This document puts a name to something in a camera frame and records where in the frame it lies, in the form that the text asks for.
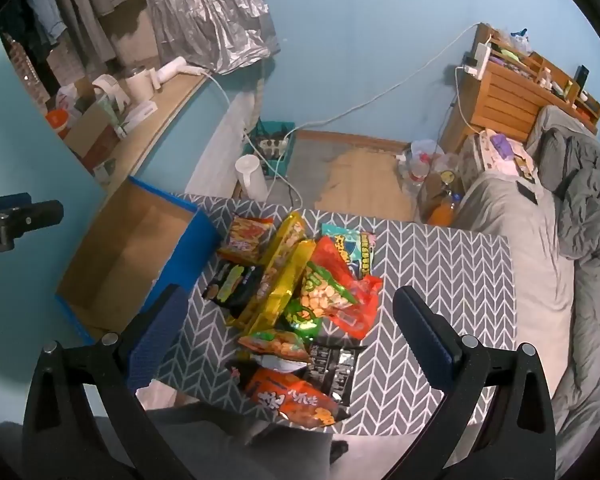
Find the red translucent snack packet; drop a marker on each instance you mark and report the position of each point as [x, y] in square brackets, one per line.
[355, 315]

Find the flat white box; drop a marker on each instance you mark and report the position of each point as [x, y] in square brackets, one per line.
[140, 112]

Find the silver curtain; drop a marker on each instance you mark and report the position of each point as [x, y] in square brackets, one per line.
[205, 15]

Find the grey duvet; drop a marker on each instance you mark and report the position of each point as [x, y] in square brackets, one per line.
[575, 175]

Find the white power strip in crate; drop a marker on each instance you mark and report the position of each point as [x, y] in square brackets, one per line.
[272, 146]

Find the small orange snack packet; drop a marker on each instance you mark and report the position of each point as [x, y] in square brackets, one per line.
[275, 345]

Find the hanging clothes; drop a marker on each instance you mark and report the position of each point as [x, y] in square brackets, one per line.
[80, 5]

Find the clear plastic bottle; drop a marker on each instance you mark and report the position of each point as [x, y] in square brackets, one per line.
[416, 172]

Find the white desk fan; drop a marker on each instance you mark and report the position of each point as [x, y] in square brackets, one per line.
[111, 91]

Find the wooden headboard shelf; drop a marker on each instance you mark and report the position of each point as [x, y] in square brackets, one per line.
[505, 100]

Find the open brown cardboard box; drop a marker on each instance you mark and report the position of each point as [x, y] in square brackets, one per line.
[92, 130]

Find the blue cardboard box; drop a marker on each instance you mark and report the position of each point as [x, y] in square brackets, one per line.
[125, 250]

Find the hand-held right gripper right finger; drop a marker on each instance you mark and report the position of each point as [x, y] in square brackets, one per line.
[430, 340]

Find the red yellow snack packet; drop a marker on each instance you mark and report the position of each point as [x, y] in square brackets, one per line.
[242, 240]

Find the white hair dryer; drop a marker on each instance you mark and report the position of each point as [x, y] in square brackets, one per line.
[172, 69]

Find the orange lid container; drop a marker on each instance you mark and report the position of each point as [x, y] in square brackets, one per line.
[58, 121]

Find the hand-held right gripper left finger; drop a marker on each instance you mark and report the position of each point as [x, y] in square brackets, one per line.
[155, 340]

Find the orange drink bottle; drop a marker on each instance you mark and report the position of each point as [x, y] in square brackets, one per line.
[442, 212]

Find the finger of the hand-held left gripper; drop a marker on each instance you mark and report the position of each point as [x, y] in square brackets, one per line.
[35, 214]
[5, 201]

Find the grey chevron tablecloth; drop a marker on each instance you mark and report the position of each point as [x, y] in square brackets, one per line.
[455, 270]

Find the green cracker snack packet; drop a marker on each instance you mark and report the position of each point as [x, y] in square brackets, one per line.
[325, 292]

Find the teal snack packet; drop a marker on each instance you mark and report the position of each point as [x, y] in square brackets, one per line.
[350, 245]

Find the white plastic bag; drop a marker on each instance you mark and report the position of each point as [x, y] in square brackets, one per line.
[70, 95]

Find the teal plastic crate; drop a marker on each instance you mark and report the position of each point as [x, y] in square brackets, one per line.
[280, 165]

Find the clear plastic bag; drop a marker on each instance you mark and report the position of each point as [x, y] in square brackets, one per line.
[427, 149]

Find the grey bed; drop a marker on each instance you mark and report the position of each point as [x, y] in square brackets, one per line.
[530, 250]

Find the black silver snack packet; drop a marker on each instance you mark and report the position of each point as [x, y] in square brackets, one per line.
[330, 370]

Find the white electric kettle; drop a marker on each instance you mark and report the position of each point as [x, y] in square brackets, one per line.
[252, 180]

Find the long gold snack packet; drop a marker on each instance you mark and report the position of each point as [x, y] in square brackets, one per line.
[290, 235]
[275, 300]

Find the white snack packet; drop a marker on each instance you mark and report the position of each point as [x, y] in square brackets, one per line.
[277, 361]

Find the floral pillow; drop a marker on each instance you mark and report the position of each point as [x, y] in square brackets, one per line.
[495, 152]

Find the black green snack packet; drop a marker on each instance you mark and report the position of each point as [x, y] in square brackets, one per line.
[230, 287]

